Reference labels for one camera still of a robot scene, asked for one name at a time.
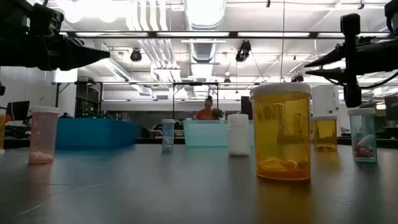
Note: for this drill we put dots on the black ceiling-mounted camera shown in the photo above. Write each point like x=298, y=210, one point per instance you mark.
x=297, y=78
x=243, y=51
x=136, y=55

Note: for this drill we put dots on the medium amber pill bottle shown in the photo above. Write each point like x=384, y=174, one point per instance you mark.
x=324, y=133

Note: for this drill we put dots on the teal plastic bin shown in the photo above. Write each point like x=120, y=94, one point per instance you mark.
x=205, y=133

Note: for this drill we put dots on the small amber pill bottle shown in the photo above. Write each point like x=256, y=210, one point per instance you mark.
x=2, y=133

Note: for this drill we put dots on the silver ventilation duct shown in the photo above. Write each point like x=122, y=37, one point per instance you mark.
x=203, y=31

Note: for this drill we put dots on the black aluminium table frame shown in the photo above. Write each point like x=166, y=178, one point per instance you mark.
x=149, y=140

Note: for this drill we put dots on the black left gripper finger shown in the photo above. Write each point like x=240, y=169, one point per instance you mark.
x=81, y=48
x=77, y=62

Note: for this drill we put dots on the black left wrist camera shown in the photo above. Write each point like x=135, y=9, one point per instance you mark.
x=46, y=20

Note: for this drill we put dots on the black shelf rack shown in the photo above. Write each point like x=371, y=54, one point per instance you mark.
x=88, y=96

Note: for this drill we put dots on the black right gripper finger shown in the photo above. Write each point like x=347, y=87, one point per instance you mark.
x=334, y=75
x=334, y=56

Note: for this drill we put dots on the large amber pill bottle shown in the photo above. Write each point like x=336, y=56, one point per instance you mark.
x=280, y=130

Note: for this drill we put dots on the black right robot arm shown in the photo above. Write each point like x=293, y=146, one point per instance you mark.
x=392, y=15

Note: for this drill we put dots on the person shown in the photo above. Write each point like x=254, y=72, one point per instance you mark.
x=205, y=114

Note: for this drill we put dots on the overhead light bar rail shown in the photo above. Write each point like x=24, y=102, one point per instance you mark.
x=192, y=34

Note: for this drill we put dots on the white opaque pill bottle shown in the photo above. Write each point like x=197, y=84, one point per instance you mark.
x=238, y=137

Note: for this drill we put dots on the blue plastic bin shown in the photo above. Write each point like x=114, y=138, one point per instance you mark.
x=93, y=133

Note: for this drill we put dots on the green potted plant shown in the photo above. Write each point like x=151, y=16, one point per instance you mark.
x=218, y=114

